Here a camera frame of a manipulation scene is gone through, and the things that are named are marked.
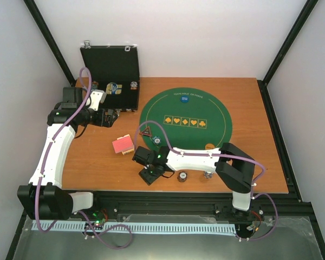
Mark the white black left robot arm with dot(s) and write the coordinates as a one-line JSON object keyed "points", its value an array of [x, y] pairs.
{"points": [[43, 198]]}

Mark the orange round blind button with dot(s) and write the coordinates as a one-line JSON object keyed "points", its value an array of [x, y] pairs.
{"points": [[209, 146]]}

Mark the brown poker chip stack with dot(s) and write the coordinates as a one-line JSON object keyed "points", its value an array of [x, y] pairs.
{"points": [[182, 177]]}

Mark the card deck in case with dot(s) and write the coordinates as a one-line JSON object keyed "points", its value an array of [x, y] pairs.
{"points": [[113, 88]]}

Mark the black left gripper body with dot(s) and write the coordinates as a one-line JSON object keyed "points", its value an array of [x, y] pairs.
{"points": [[99, 121]]}

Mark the blue round blind button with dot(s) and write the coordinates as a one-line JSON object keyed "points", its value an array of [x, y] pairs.
{"points": [[184, 98]]}

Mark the light blue slotted cable duct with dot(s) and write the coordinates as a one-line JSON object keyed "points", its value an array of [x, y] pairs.
{"points": [[147, 228]]}

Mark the teal chip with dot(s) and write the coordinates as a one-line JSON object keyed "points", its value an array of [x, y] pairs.
{"points": [[156, 140]]}

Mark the purple poker chip stack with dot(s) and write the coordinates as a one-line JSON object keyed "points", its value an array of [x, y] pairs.
{"points": [[208, 175]]}

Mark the open black poker case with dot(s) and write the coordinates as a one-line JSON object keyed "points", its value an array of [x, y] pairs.
{"points": [[114, 63]]}

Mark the purple chips in case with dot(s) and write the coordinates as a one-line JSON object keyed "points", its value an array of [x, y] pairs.
{"points": [[134, 85]]}

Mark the black triangular dealer button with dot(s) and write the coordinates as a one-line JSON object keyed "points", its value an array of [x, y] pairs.
{"points": [[146, 132]]}

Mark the red playing card deck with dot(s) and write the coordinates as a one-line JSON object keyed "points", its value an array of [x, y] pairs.
{"points": [[123, 144]]}

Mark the teal chips in case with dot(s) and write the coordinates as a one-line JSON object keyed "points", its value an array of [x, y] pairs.
{"points": [[94, 86]]}

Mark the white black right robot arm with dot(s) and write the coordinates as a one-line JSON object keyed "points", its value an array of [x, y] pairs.
{"points": [[234, 167]]}

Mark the round green poker mat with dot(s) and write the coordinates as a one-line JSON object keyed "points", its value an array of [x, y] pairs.
{"points": [[204, 119]]}

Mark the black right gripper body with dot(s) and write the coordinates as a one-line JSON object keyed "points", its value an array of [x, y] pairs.
{"points": [[149, 178]]}

